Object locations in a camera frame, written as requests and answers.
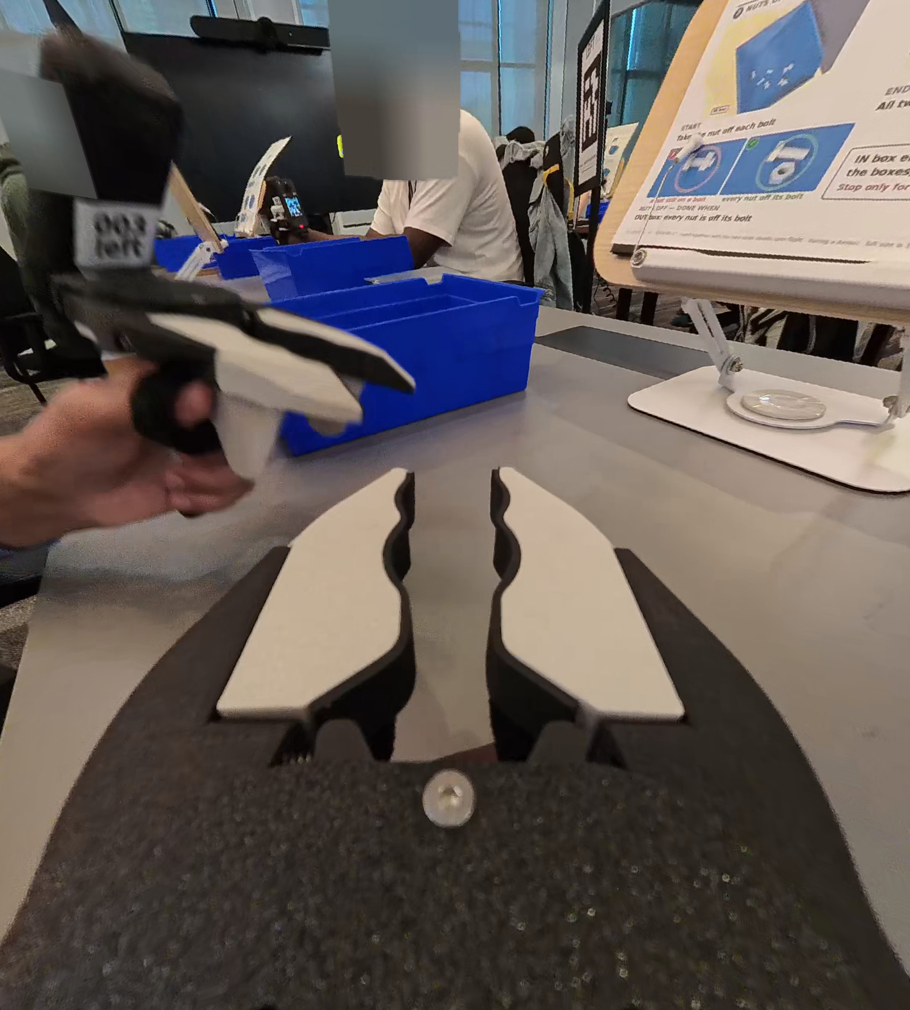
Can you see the black jacket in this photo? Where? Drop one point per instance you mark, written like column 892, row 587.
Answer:
column 522, row 170

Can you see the black display screen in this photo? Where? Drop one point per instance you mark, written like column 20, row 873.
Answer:
column 266, row 110

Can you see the instruction sheet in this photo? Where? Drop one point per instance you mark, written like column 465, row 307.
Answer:
column 818, row 205

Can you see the small wooden document stand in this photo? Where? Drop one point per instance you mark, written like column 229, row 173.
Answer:
column 191, row 209
column 621, row 154
column 262, row 181

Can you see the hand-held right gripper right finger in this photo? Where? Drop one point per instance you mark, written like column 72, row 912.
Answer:
column 581, row 607

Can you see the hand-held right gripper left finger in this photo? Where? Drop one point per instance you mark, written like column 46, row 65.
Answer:
column 321, row 600

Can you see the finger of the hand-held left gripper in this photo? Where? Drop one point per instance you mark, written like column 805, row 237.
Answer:
column 329, row 343
column 281, row 379

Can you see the person's left hand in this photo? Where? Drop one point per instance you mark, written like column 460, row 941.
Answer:
column 68, row 465

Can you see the blue plastic bin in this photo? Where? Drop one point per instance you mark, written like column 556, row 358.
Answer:
column 329, row 264
column 423, row 371
column 238, row 256
column 167, row 251

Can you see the wooden white document stand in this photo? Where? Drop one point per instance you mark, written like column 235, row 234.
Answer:
column 739, row 442

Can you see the black framed marker poster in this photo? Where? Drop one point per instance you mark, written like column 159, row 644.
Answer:
column 591, row 102

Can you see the black video bar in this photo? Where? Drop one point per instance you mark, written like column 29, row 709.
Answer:
column 250, row 33

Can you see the black white striped cloth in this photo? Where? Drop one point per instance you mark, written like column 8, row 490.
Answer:
column 802, row 327

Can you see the denim jacket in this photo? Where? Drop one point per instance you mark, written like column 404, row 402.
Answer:
column 550, row 252

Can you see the grey desk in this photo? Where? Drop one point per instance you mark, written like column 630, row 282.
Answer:
column 581, row 442

